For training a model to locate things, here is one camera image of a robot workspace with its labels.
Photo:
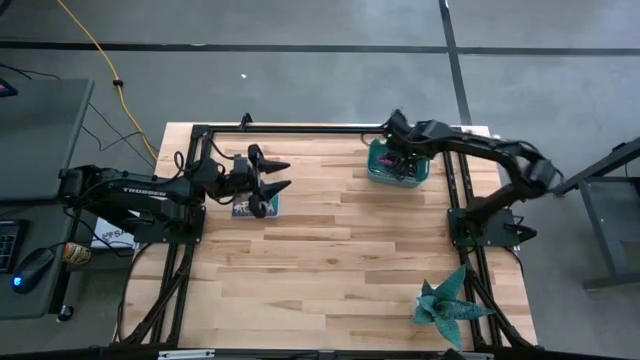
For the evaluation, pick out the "silver metal bracket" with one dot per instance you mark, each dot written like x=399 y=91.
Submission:
x=185 y=354
x=477 y=356

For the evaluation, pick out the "brown gold round can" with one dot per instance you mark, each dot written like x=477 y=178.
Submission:
x=76 y=253

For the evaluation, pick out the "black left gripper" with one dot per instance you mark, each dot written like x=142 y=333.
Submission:
x=240 y=177

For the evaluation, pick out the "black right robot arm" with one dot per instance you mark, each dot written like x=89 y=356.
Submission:
x=500 y=150

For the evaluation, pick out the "dark device with pink light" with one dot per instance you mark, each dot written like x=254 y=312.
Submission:
x=6 y=89

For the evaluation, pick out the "black desk caster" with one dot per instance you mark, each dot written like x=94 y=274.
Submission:
x=65 y=313

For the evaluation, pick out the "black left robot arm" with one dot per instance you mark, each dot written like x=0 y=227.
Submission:
x=130 y=192

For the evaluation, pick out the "black computer mouse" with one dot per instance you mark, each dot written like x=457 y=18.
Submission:
x=32 y=267

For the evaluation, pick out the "black aluminium table frame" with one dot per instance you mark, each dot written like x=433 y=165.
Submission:
x=325 y=129

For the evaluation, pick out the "teal plastic bin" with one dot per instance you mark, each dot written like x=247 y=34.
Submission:
x=422 y=177

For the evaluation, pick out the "backlit black keyboard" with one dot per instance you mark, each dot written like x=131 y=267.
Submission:
x=6 y=247

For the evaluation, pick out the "white printed sheet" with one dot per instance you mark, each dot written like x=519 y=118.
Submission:
x=107 y=235

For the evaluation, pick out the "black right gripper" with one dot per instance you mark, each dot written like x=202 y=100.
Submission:
x=410 y=140

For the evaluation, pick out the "teal artificial plant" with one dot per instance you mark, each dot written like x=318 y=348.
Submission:
x=442 y=307

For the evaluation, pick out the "black metal side stand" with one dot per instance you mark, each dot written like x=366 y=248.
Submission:
x=607 y=215

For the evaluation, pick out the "Acadia picture book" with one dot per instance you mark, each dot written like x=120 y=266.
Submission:
x=274 y=207

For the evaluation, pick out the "grey desk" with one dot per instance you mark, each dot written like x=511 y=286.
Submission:
x=35 y=140

